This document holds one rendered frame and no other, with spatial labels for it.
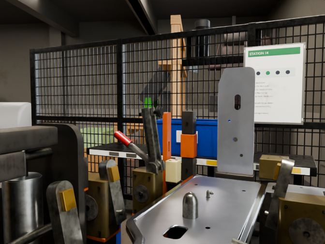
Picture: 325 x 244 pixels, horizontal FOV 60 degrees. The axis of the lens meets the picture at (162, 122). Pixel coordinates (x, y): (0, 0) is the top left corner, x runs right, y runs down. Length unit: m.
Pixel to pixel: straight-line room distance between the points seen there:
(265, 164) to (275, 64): 0.46
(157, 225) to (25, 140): 0.28
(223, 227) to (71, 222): 0.27
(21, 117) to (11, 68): 4.79
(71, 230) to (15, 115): 3.31
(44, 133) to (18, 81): 7.86
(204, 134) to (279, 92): 0.35
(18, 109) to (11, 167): 3.35
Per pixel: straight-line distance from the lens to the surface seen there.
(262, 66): 1.21
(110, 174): 0.59
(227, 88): 0.94
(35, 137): 0.46
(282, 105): 1.19
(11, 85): 8.41
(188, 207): 0.58
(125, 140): 0.77
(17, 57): 8.38
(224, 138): 0.94
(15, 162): 0.43
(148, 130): 0.72
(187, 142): 1.00
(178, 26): 3.37
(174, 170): 0.79
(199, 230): 0.54
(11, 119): 3.76
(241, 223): 0.58
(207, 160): 1.03
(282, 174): 0.59
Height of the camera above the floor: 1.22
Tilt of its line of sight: 4 degrees down
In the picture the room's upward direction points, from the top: straight up
